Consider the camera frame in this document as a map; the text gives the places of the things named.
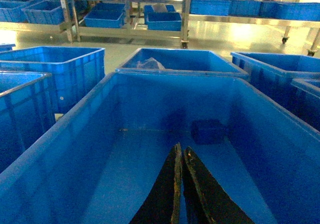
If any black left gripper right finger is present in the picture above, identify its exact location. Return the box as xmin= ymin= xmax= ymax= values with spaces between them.
xmin=182 ymin=146 xmax=253 ymax=224

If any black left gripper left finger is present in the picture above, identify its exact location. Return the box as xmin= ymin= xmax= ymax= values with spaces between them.
xmin=130 ymin=142 xmax=183 ymax=224

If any blue block part with knob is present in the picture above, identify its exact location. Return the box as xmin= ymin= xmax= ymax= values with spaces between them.
xmin=190 ymin=119 xmax=229 ymax=145

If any blue target bin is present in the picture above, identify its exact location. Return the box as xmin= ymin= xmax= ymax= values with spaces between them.
xmin=0 ymin=72 xmax=320 ymax=224

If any blue bin with plastic bag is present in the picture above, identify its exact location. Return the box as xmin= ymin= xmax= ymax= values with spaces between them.
xmin=115 ymin=48 xmax=249 ymax=80

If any blue bin right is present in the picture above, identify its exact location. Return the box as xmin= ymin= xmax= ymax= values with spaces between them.
xmin=231 ymin=52 xmax=320 ymax=130

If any blue bin rear left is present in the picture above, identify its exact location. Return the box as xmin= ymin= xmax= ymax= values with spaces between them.
xmin=0 ymin=46 xmax=105 ymax=114

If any blue bin left front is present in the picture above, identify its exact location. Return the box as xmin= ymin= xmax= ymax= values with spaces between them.
xmin=0 ymin=70 xmax=56 ymax=171

